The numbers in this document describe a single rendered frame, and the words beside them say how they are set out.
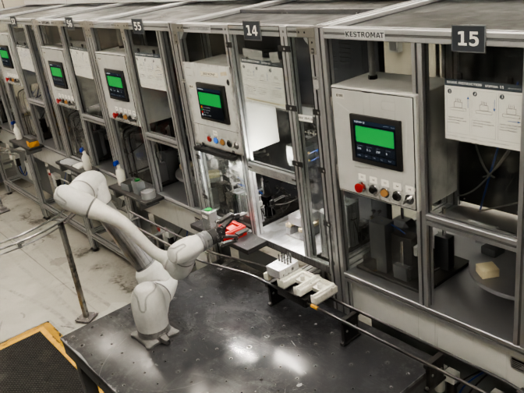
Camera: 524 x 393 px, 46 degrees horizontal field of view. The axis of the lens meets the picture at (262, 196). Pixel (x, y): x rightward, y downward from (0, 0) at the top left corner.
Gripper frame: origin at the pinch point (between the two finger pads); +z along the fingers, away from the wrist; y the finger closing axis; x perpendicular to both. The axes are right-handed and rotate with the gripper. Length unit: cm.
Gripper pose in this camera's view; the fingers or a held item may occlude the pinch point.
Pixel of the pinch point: (242, 223)
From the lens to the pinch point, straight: 301.4
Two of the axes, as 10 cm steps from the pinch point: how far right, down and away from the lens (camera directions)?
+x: -6.4, -2.2, 7.4
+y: -1.3, -9.1, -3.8
